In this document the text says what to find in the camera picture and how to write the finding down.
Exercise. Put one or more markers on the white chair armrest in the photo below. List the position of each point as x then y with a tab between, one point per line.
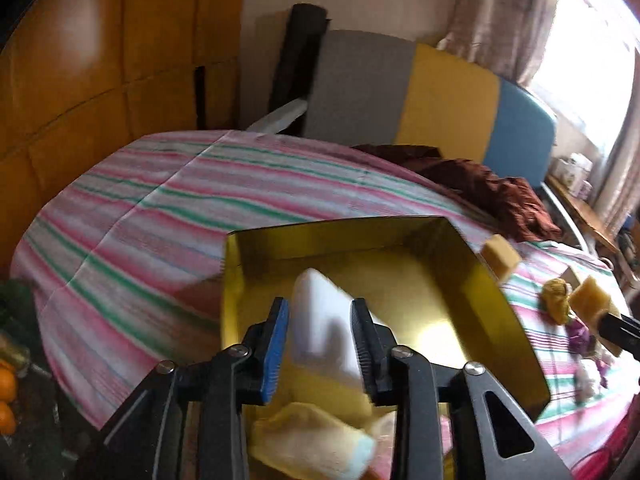
565	215
280	116

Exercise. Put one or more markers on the purple snack packet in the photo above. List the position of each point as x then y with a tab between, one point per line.
580	335

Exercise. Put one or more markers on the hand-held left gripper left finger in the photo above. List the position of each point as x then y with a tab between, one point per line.
275	350

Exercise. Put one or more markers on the yellow sponge with white layer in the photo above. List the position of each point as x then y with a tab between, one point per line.
310	435

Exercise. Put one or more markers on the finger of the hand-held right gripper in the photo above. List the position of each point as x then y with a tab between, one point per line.
620	332

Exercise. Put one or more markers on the pale curtain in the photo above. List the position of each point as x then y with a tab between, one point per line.
500	10

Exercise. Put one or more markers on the maroon cloth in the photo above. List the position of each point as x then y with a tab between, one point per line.
500	195

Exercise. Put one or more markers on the plastic-wrapped white ball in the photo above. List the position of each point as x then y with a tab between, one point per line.
589	377

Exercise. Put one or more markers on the white box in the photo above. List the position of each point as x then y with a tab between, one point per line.
572	172

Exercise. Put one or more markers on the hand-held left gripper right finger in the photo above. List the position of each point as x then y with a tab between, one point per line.
359	342

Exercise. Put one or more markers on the wooden shelf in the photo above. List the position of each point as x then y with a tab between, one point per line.
580	210

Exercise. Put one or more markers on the orange fruit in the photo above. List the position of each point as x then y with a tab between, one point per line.
6	419
6	385

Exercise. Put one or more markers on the maroon box with gold inside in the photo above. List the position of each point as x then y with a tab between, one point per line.
400	280

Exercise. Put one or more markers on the white foam block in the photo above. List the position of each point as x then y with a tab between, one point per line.
320	320

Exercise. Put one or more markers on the yellow knitted pouch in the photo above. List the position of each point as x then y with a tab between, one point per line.
557	297

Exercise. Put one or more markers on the wooden wardrobe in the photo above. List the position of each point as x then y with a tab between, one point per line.
100	60

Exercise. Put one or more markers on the grey yellow blue chair back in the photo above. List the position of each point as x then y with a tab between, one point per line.
360	90

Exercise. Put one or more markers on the black rolled mat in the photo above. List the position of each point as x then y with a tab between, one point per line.
300	50

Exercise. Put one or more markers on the striped bed sheet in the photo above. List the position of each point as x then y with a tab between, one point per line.
150	220

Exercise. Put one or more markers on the yellow sponge block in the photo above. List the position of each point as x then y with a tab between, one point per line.
500	255
595	297

